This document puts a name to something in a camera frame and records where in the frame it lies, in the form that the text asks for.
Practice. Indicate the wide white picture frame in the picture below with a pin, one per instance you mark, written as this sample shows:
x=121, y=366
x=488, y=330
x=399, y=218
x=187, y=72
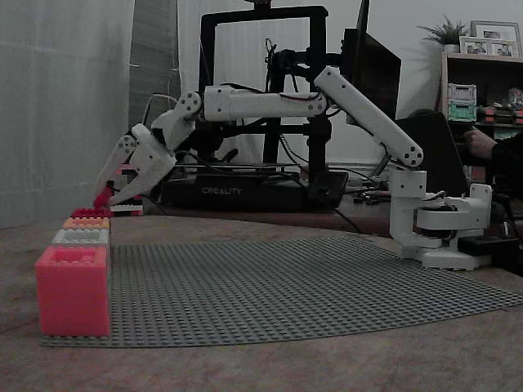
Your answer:
x=488, y=48

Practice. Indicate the white storage crate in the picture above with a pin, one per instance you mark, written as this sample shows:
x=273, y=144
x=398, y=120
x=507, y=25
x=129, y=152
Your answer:
x=461, y=91

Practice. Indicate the dark sleeved forearm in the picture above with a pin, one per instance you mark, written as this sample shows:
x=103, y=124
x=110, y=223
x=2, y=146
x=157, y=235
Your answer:
x=508, y=157

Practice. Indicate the red white black brick tower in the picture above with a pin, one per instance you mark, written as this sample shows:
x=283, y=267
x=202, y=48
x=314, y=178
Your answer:
x=128, y=209

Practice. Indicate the large white picture frame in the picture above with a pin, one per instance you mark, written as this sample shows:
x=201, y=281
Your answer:
x=495, y=30

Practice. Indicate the green storage crate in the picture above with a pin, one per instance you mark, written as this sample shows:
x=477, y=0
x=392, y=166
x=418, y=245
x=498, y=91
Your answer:
x=463, y=109

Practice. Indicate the large pink lego block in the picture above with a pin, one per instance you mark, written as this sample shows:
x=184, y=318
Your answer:
x=73, y=294

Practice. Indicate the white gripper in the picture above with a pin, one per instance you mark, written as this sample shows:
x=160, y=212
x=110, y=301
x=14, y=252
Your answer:
x=144, y=157

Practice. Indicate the black monitor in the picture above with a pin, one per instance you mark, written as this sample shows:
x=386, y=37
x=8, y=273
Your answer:
x=376, y=57

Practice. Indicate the grey Lego baseplate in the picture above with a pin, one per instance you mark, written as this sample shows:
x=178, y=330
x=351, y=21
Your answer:
x=261, y=298

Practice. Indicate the sheer white curtain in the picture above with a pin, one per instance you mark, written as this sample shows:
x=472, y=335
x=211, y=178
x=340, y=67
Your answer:
x=61, y=114

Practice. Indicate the wooden shelf unit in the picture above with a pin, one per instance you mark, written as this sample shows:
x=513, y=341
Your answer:
x=490, y=69

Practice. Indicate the black crate with red labels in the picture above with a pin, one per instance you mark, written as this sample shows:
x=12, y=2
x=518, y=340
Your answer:
x=500, y=115

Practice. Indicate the grey curtain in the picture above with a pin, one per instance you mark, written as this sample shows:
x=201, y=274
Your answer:
x=153, y=61

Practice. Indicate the small red Lego brick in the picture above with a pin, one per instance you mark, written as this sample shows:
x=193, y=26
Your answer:
x=101, y=199

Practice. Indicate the black flat panel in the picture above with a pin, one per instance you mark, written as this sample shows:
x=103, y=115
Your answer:
x=441, y=151

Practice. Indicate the person's hand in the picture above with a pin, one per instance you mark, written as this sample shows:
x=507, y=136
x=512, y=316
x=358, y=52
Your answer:
x=480, y=143

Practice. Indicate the green potted plant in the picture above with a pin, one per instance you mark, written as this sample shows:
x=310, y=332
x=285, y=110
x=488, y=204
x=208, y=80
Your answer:
x=447, y=34

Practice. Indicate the black Creality 3D printer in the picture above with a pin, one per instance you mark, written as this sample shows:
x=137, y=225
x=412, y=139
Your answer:
x=229, y=190

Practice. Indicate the red lego block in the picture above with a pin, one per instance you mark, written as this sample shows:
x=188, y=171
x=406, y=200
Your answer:
x=88, y=213

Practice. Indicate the orange lego block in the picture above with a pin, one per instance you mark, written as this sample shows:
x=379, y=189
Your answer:
x=86, y=223

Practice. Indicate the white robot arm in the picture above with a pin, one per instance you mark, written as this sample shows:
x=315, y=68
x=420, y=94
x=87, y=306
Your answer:
x=265, y=102

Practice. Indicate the grey lego block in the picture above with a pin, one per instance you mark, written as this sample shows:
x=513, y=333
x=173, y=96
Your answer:
x=61, y=237

